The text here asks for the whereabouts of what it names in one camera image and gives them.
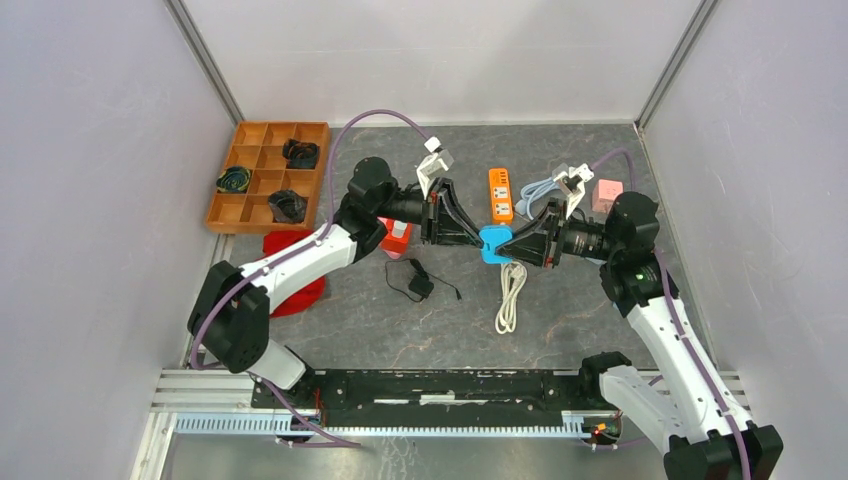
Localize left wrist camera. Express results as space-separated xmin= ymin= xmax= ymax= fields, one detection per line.
xmin=416 ymin=136 xmax=454 ymax=196

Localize black green coiled item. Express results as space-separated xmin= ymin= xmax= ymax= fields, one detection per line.
xmin=215 ymin=165 xmax=252 ymax=194

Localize pink cube socket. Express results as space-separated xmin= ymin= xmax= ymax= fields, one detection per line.
xmin=591 ymin=179 xmax=624 ymax=214

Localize white cable duct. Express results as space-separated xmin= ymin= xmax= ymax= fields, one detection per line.
xmin=173 ymin=413 xmax=590 ymax=439

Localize black coiled item top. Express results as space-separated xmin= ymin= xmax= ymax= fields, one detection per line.
xmin=282 ymin=138 xmax=320 ymax=170

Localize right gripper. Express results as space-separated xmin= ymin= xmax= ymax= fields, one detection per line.
xmin=496 ymin=197 xmax=621 ymax=268

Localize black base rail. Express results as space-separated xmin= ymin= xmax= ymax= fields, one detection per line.
xmin=251 ymin=369 xmax=616 ymax=428

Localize blue plug adapter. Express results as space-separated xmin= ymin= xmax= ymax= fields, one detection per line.
xmin=479 ymin=224 xmax=513 ymax=265

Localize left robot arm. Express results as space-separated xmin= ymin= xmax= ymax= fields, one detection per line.
xmin=187 ymin=157 xmax=483 ymax=408

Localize white power cord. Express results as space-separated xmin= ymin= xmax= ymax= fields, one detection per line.
xmin=494 ymin=261 xmax=529 ymax=336

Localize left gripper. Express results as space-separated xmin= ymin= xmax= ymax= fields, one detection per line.
xmin=375 ymin=179 xmax=485 ymax=252

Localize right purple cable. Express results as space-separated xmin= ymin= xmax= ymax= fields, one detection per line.
xmin=589 ymin=146 xmax=753 ymax=480

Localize wooden compartment tray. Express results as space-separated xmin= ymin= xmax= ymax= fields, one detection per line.
xmin=206 ymin=121 xmax=332 ymax=234

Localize red cube socket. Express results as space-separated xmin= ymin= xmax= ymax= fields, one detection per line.
xmin=379 ymin=217 xmax=413 ymax=260

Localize black charger with cable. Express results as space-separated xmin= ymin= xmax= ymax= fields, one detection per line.
xmin=384 ymin=258 xmax=463 ymax=303

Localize black coiled item bottom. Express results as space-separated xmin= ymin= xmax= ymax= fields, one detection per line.
xmin=267 ymin=189 xmax=307 ymax=224

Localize orange power strip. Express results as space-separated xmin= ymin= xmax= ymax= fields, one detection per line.
xmin=488 ymin=167 xmax=514 ymax=225

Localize red cloth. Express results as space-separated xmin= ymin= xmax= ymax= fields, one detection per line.
xmin=262 ymin=229 xmax=327 ymax=319

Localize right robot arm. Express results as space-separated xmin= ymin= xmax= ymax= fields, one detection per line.
xmin=493 ymin=191 xmax=784 ymax=479

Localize light blue cord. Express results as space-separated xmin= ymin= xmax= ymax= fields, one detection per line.
xmin=516 ymin=177 xmax=558 ymax=220

